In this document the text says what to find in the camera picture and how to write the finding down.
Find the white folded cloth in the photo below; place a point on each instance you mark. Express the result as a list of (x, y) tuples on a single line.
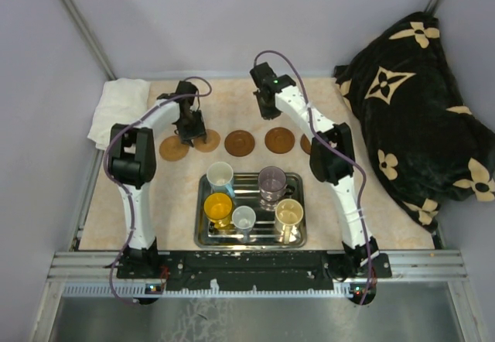
[(122, 101)]

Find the woven coaster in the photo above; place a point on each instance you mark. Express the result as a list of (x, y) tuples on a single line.
[(208, 142), (172, 149)]

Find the purple glass mug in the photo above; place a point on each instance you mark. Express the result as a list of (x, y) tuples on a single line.
[(273, 186)]

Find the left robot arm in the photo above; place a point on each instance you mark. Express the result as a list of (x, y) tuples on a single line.
[(130, 163)]

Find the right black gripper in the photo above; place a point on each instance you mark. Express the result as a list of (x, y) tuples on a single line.
[(267, 114)]

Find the small clear grey cup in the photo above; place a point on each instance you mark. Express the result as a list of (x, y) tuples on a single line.
[(244, 218)]

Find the yellow cup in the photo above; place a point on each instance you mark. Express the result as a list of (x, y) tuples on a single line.
[(218, 207)]

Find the wooden coaster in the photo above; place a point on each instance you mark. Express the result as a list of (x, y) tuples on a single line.
[(239, 143), (305, 144), (279, 140)]

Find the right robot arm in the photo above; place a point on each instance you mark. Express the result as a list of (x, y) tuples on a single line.
[(332, 160)]

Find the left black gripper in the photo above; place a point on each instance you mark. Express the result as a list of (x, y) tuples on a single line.
[(199, 130)]

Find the cream mug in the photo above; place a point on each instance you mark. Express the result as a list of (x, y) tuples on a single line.
[(288, 216)]

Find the black floral blanket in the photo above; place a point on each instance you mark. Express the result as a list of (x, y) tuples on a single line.
[(423, 142)]

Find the aluminium rail frame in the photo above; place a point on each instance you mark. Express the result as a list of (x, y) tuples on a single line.
[(90, 273)]

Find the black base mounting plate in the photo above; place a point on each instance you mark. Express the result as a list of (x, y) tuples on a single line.
[(298, 270)]

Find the steel tray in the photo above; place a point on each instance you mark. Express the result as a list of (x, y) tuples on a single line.
[(263, 235)]

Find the white and blue cup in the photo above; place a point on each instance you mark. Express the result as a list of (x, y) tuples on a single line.
[(220, 176)]

